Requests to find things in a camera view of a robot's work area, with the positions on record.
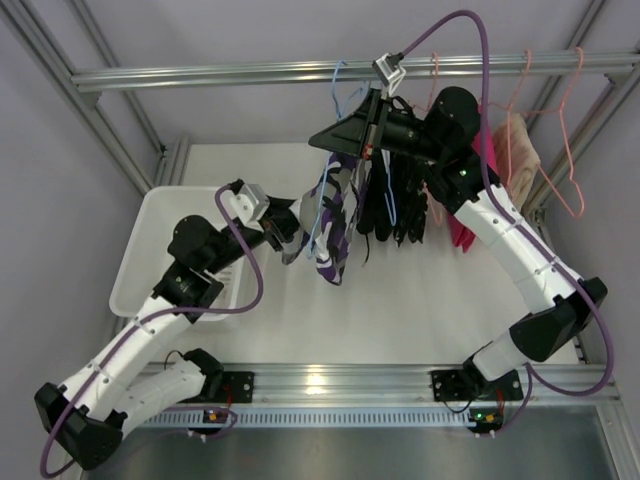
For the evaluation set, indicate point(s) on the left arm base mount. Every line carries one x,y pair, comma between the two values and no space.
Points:
234,387

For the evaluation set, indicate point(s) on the beige trousers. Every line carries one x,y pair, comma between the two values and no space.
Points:
525,159

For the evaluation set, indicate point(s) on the salmon wire hanger middle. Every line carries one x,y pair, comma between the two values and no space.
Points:
509,109

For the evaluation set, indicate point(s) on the right aluminium frame post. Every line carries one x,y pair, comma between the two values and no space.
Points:
595,98

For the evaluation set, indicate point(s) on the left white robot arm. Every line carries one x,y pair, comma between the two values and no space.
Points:
93,411

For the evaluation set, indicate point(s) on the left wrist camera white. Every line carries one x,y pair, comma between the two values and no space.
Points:
250,204

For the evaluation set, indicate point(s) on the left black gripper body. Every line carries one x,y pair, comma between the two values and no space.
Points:
273,227

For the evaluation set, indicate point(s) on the purple camouflage trousers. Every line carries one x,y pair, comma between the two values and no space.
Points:
328,213

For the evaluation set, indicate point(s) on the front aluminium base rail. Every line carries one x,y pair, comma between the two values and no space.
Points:
400,385

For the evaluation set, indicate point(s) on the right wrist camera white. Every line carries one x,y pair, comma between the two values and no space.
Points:
390,72

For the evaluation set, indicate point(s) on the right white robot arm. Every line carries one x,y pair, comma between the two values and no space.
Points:
560,302

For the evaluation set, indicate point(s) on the grey slotted cable duct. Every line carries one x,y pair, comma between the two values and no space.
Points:
336,417

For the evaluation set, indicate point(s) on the aluminium hanging rail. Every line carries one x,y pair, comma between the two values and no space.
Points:
543,64

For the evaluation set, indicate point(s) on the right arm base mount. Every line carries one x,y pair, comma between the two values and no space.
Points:
457,384

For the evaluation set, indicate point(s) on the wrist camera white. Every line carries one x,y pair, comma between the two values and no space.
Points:
390,72
250,204

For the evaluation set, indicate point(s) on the salmon wire hanger right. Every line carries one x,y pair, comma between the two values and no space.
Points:
559,111

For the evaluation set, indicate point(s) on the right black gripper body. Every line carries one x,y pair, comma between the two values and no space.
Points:
370,128

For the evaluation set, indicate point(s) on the black patterned trousers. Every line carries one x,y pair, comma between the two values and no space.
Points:
407,176

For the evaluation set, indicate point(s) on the white plastic basket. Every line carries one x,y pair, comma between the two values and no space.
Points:
146,258

